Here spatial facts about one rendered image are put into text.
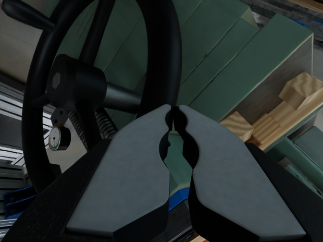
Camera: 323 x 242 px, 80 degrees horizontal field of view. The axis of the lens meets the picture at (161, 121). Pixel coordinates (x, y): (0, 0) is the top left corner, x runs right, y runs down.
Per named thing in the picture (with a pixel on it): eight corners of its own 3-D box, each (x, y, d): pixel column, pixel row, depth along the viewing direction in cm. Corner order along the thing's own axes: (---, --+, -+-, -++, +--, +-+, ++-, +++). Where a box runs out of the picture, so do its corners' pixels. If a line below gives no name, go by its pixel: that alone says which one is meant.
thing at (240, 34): (240, 17, 30) (259, 29, 29) (265, 65, 47) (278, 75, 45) (106, 168, 45) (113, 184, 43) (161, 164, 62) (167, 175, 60)
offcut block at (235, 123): (234, 121, 35) (250, 138, 33) (214, 135, 35) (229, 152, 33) (236, 110, 31) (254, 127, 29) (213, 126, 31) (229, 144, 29)
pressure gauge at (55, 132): (54, 115, 50) (62, 139, 46) (68, 117, 53) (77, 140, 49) (44, 131, 53) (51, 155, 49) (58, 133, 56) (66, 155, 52)
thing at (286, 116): (313, 75, 38) (337, 91, 36) (313, 78, 40) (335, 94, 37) (135, 224, 60) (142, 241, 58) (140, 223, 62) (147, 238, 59)
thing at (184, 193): (178, 190, 24) (205, 235, 21) (213, 180, 32) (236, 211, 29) (118, 239, 28) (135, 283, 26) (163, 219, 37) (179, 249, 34)
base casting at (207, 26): (215, -19, 34) (253, 3, 30) (269, 79, 79) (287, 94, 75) (89, 145, 50) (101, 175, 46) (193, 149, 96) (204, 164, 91)
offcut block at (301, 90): (285, 82, 33) (306, 98, 31) (304, 70, 34) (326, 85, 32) (277, 95, 36) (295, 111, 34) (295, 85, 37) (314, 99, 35)
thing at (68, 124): (60, 98, 56) (67, 117, 52) (97, 106, 65) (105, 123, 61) (48, 118, 59) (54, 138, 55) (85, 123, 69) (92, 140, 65)
